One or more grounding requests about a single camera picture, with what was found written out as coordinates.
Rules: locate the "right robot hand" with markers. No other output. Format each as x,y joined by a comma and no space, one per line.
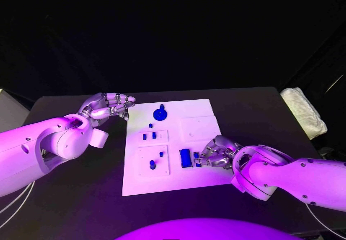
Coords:
220,153

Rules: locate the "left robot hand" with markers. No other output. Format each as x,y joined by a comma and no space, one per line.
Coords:
104,107

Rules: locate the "blue block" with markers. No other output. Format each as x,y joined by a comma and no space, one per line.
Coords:
196,159

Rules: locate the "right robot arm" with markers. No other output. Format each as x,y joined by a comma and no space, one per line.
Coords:
292,176

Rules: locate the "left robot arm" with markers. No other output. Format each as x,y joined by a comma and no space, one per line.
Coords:
32,150

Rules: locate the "white task board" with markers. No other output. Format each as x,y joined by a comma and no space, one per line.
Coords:
168,168

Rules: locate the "long blue cylinder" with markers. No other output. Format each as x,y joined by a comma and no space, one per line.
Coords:
185,158

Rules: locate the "blue gear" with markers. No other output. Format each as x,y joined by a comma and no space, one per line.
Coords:
160,114

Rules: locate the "grey box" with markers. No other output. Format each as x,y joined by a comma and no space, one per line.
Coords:
12,110

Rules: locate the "white folded cloth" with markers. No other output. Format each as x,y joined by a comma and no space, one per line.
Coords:
305,112

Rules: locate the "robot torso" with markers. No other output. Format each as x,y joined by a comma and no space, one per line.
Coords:
211,229

